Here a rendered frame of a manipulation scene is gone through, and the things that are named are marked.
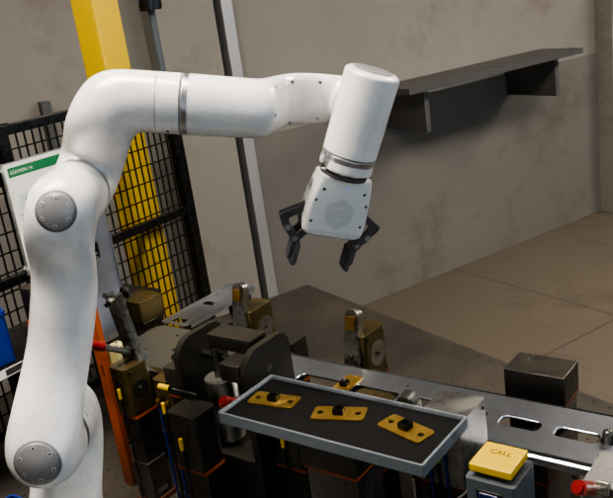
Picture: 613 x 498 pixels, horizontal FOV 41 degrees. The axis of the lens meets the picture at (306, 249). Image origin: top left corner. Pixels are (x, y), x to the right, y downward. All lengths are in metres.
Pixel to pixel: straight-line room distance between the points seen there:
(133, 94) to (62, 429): 0.51
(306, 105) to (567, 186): 4.61
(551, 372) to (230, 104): 0.82
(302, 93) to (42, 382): 0.59
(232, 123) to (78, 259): 0.30
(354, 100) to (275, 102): 0.11
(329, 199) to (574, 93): 4.61
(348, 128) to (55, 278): 0.48
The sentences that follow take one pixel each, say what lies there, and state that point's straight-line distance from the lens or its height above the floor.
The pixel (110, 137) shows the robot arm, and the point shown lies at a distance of 1.23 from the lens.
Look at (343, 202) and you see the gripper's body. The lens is 1.26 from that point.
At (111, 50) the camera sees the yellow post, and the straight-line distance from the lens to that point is 2.57.
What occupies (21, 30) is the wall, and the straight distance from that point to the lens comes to 3.73.
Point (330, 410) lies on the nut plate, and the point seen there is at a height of 1.16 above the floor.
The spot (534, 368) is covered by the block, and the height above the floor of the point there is 1.03.
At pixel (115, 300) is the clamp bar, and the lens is 1.80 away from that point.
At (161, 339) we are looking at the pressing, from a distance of 2.09.
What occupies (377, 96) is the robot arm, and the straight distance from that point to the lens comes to 1.20.
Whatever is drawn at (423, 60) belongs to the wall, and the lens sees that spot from 4.82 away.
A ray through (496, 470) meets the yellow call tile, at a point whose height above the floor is 1.16.
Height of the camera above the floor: 1.79
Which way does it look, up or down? 18 degrees down
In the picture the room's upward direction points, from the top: 8 degrees counter-clockwise
